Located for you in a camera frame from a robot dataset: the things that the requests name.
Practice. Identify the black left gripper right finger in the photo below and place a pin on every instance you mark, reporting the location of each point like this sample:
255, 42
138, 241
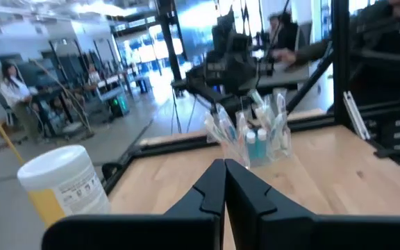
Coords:
248, 194

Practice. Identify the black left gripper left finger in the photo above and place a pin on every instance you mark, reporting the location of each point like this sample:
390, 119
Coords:
207, 194

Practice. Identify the teal mouthwash bottle white cap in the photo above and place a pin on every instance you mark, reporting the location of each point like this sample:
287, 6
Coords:
262, 146
251, 147

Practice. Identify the blue bristled toothbrush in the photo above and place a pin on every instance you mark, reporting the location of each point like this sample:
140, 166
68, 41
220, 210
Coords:
228, 130

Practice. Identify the white purple toothbrush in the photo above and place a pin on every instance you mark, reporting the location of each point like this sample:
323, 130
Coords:
281, 114

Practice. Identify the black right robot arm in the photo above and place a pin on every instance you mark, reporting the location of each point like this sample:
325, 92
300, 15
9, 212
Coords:
234, 34

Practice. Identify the clear plastic bag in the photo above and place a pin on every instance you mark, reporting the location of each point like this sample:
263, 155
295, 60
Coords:
236, 152

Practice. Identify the person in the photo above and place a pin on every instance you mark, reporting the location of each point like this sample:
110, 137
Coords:
387, 24
283, 31
16, 93

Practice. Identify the white wipes canister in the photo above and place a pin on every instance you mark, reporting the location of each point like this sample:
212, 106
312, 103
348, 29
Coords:
75, 187

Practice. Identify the black equipment box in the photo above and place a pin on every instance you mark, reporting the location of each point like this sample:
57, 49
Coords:
387, 139

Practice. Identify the black corner bracket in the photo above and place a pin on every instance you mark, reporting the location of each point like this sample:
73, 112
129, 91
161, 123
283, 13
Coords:
111, 171

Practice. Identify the black aluminium table frame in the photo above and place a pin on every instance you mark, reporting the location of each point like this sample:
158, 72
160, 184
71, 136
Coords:
340, 69

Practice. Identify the silver metal rail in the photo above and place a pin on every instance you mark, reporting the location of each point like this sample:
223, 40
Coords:
356, 116

